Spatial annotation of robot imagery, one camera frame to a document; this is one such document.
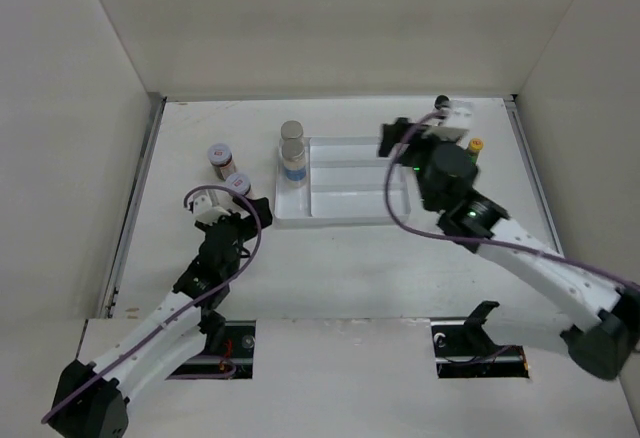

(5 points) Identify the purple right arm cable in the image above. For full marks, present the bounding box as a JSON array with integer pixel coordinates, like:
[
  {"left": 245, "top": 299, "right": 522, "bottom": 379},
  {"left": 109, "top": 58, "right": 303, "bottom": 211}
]
[{"left": 383, "top": 110, "right": 640, "bottom": 294}]

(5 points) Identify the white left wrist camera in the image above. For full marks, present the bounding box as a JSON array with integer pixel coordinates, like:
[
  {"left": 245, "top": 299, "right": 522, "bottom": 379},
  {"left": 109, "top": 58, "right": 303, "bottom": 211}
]
[{"left": 187, "top": 189, "right": 231, "bottom": 225}]

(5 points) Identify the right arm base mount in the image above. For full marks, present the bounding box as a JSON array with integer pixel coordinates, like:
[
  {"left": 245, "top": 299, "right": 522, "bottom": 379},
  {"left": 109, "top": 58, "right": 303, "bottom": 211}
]
[{"left": 430, "top": 301, "right": 529, "bottom": 379}]

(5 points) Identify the dark jar white red lid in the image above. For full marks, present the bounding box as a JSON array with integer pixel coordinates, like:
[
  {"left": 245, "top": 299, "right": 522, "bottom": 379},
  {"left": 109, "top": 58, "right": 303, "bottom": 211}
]
[{"left": 207, "top": 143, "right": 236, "bottom": 180}]

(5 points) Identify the green-label yellow-cap sauce bottle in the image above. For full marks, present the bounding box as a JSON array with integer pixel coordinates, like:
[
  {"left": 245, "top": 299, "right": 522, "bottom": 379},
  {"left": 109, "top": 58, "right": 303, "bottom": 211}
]
[{"left": 466, "top": 138, "right": 484, "bottom": 162}]

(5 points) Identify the white divided organizer tray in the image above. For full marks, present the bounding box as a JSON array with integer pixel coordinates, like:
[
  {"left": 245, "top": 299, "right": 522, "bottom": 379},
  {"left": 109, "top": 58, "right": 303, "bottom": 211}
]
[{"left": 273, "top": 137, "right": 393, "bottom": 228}]

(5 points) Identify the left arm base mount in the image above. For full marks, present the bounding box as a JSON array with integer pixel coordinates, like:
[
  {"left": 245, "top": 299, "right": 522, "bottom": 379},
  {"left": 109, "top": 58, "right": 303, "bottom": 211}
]
[{"left": 168, "top": 311, "right": 257, "bottom": 380}]

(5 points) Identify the silver-lid jar blue label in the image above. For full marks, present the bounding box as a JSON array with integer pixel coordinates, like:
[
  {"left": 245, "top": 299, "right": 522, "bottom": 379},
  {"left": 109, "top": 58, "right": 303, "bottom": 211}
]
[{"left": 280, "top": 120, "right": 304, "bottom": 142}]

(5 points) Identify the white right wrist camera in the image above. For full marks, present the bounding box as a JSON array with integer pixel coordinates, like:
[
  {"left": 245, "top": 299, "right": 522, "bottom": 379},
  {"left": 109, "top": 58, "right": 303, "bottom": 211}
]
[{"left": 428, "top": 100, "right": 474, "bottom": 142}]

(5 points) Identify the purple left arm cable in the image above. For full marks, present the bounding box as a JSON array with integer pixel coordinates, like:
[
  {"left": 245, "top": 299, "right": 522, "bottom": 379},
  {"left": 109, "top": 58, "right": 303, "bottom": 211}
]
[{"left": 39, "top": 185, "right": 264, "bottom": 425}]

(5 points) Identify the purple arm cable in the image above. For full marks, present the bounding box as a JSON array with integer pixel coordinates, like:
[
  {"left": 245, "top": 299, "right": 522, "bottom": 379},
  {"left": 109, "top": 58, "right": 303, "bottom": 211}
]
[
  {"left": 383, "top": 110, "right": 640, "bottom": 294},
  {"left": 39, "top": 185, "right": 264, "bottom": 425}
]

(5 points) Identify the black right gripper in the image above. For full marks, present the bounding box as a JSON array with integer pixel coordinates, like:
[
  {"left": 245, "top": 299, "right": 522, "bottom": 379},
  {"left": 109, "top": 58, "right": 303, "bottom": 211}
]
[{"left": 378, "top": 117, "right": 460, "bottom": 211}]

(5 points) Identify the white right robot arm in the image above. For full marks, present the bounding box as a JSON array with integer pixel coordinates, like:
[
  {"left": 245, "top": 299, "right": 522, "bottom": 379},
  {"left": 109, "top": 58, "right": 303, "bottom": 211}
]
[{"left": 377, "top": 112, "right": 639, "bottom": 381}]

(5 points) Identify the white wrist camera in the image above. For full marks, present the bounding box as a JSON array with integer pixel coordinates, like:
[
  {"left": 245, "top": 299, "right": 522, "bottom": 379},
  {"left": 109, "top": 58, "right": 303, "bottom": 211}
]
[
  {"left": 187, "top": 189, "right": 231, "bottom": 225},
  {"left": 428, "top": 100, "right": 474, "bottom": 142}
]

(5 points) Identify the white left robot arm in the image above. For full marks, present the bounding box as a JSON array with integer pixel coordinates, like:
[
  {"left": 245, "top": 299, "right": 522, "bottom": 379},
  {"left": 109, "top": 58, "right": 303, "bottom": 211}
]
[{"left": 41, "top": 194, "right": 273, "bottom": 437}]

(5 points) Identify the tall soy sauce bottle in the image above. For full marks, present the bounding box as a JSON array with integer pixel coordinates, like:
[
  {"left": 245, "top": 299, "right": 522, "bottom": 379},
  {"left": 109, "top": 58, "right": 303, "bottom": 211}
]
[{"left": 434, "top": 95, "right": 451, "bottom": 111}]

